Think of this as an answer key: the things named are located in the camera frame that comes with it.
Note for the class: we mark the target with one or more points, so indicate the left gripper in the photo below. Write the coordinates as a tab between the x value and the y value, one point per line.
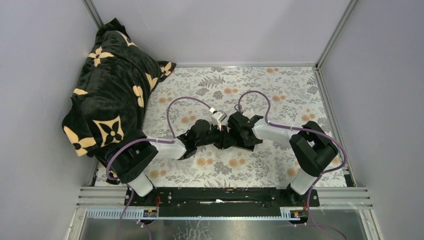
212	127

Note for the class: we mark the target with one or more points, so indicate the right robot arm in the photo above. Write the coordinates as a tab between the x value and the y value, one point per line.
313	149

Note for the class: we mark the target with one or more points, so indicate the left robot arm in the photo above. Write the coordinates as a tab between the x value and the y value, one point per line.
129	159

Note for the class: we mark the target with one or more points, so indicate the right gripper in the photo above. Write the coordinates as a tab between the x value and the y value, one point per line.
253	142

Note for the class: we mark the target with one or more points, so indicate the black floral blanket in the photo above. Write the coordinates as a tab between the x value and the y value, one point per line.
112	92

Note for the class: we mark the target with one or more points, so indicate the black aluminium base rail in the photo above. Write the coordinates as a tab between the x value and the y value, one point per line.
208	203

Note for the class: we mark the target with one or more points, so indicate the black paper box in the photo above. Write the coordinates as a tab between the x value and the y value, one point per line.
222	138

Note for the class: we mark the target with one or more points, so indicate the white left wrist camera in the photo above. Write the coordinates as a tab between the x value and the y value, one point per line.
218	117

